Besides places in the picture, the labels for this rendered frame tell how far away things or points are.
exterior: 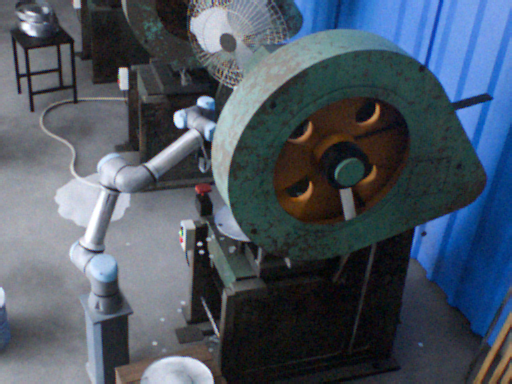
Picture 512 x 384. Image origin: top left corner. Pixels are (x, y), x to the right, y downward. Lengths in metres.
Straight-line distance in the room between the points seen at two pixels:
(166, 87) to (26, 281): 1.46
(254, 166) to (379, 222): 0.60
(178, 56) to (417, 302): 1.90
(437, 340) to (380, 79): 1.85
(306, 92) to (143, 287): 1.93
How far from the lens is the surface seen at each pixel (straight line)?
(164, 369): 2.89
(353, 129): 2.43
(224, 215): 3.02
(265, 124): 2.18
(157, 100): 4.31
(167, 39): 3.94
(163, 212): 4.37
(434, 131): 2.52
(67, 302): 3.75
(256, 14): 3.37
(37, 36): 5.56
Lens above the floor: 2.53
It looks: 34 degrees down
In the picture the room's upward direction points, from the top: 2 degrees clockwise
